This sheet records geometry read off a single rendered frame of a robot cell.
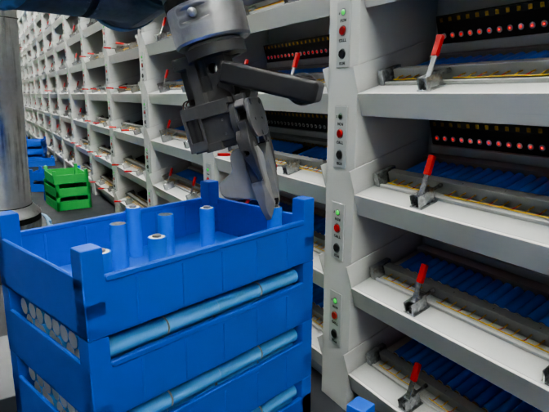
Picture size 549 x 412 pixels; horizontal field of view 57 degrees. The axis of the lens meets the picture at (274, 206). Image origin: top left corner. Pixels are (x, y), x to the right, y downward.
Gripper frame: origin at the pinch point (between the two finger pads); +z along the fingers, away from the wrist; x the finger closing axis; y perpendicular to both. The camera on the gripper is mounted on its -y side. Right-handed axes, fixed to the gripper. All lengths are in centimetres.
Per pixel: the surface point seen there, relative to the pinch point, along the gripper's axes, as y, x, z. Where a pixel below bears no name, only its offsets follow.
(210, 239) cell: 8.5, 2.1, 2.1
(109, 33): 120, -195, -79
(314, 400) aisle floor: 15, -43, 53
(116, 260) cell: 14.9, 12.5, 0.1
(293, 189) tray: 11, -59, 6
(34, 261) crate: 18.5, 19.7, -2.8
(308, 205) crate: -4.0, -0.4, 0.9
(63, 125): 274, -348, -58
